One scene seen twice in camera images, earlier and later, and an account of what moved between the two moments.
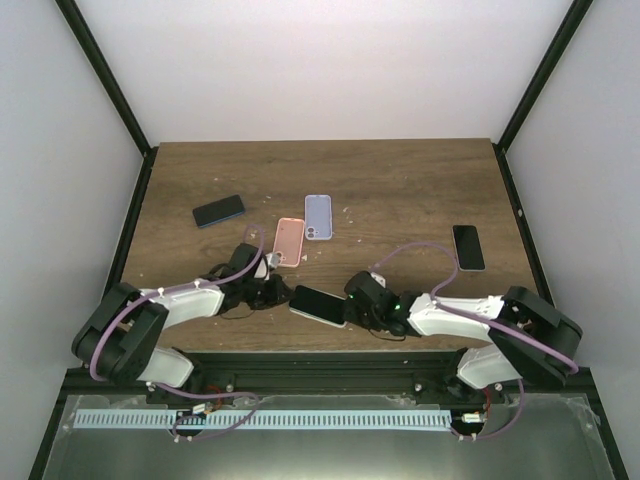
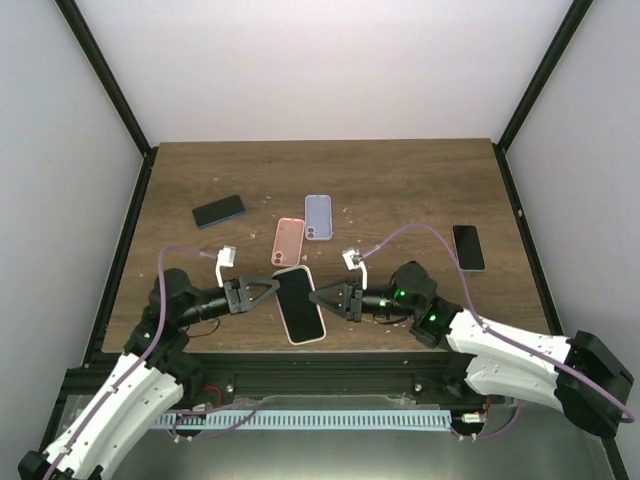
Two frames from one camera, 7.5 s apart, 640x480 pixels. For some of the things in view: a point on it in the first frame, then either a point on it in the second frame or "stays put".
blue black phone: (219, 210) stays put
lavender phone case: (318, 217) stays put
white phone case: (332, 322) -> (301, 316)
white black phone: (469, 249) stays put
